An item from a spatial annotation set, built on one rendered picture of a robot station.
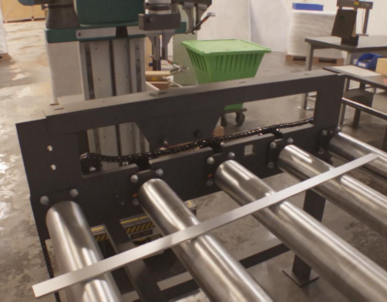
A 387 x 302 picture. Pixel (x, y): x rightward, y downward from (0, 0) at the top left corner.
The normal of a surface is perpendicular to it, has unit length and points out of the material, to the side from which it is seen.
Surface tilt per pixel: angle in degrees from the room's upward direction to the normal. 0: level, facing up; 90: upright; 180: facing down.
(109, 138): 90
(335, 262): 48
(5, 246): 0
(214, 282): 53
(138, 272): 0
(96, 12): 90
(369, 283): 42
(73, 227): 3
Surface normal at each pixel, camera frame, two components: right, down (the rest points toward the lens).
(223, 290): -0.64, -0.46
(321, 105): 0.49, 0.38
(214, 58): 0.35, 0.57
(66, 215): -0.03, -0.89
